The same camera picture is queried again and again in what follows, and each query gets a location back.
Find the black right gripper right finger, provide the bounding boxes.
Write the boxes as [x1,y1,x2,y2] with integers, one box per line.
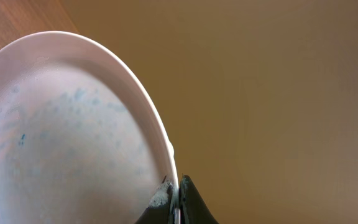
[179,175,218,224]

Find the white plate blue stain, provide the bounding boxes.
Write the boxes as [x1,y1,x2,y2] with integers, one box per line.
[0,31,178,223]

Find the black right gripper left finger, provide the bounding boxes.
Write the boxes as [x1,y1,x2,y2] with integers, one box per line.
[135,177,175,224]

